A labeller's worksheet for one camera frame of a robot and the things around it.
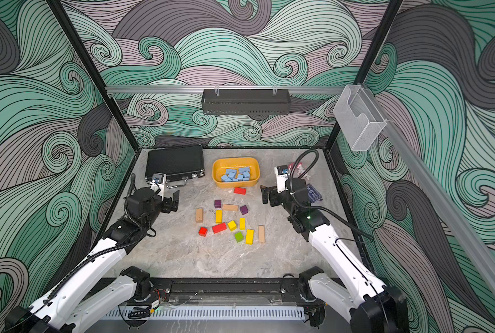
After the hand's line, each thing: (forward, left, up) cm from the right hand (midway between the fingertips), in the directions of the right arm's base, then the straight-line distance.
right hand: (271, 184), depth 79 cm
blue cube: (+17, +20, -18) cm, 32 cm away
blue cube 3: (+19, +9, -18) cm, 27 cm away
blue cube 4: (+16, +10, -19) cm, 27 cm away
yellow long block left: (-3, +23, -21) cm, 31 cm away
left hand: (-1, +41, +1) cm, 41 cm away
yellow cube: (-8, +16, -19) cm, 26 cm away
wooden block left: (-3, +31, -19) cm, 37 cm away
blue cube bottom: (+17, +12, -18) cm, 28 cm away
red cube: (-10, +29, -20) cm, 36 cm away
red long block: (-9, +22, -21) cm, 31 cm away
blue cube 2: (+22, +18, -19) cm, 34 cm away
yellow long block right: (-13, +8, -20) cm, 25 cm away
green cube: (-13, +13, -20) cm, 27 cm away
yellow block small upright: (-7, +12, -20) cm, 24 cm away
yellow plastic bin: (+24, +23, -17) cm, 37 cm away
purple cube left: (+2, +23, -19) cm, 30 cm away
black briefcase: (+26, +43, -17) cm, 53 cm away
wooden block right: (-11, +3, -21) cm, 24 cm away
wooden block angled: (+1, +17, -21) cm, 27 cm away
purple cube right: (0, +11, -20) cm, 23 cm away
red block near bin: (+11, +13, -20) cm, 26 cm away
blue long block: (+24, +10, -20) cm, 33 cm away
